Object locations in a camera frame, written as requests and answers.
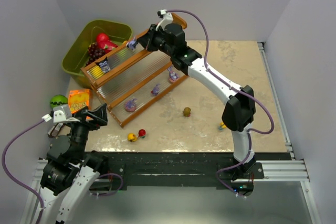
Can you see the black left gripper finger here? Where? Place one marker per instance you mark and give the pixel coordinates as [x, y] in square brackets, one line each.
[99, 115]
[81, 114]

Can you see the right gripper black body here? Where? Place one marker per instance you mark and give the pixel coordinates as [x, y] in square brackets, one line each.
[150, 38]

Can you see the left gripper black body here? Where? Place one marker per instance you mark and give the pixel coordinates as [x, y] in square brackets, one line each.
[89, 118]

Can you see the purple figure dark wings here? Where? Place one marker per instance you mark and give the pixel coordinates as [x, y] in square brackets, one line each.
[132, 44]

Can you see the purple figure pink donut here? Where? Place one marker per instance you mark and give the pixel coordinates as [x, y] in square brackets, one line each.
[131, 105]

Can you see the purple bunny pink base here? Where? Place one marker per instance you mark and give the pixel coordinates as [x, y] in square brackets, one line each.
[173, 76]

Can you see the yellow duck toy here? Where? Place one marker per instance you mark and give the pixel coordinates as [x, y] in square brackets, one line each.
[132, 137]

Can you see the orange three-tier ribbed shelf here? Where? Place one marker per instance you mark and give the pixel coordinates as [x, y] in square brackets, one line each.
[133, 77]

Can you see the red heart toy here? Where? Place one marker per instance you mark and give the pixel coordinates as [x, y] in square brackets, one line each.
[141, 133]

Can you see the black-headed purple striped figure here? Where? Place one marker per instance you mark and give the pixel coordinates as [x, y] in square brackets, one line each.
[104, 65]

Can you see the purple bunny red bow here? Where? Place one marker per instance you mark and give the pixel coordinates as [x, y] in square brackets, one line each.
[155, 90]

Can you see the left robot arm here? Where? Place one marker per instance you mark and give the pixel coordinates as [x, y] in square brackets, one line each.
[70, 171]

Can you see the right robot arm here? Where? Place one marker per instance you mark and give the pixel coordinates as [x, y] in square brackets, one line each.
[239, 102]

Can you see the brown object by left arm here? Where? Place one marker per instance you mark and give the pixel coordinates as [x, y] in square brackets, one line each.
[54, 131]

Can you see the orange snack box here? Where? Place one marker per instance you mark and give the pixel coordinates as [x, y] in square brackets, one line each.
[79, 99]

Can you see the green plastic lime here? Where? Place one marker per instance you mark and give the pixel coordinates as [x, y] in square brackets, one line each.
[122, 53]

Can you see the green watermelon ball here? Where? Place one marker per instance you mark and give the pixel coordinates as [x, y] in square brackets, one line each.
[58, 100]

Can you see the red dragon fruit toy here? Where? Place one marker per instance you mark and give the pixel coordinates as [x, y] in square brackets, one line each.
[103, 42]

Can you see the yellow plastic lemon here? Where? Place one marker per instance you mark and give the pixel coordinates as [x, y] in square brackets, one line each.
[96, 72]

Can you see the dark purple grape bunch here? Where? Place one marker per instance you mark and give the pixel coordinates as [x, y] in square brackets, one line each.
[94, 53]

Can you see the green plastic bin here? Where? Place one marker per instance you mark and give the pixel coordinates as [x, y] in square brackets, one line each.
[77, 56]

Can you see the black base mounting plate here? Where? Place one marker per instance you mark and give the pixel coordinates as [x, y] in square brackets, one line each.
[124, 169]

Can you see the brown round toy figure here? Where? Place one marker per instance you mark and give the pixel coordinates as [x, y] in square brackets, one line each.
[186, 112]

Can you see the yellow blue small duck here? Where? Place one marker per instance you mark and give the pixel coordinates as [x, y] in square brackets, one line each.
[222, 126]

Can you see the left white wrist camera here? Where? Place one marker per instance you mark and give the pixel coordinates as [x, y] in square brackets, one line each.
[60, 114]

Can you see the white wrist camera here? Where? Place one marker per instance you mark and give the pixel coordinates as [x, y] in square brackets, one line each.
[60, 114]
[166, 19]

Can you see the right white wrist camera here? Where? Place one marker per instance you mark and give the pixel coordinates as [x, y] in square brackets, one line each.
[166, 19]

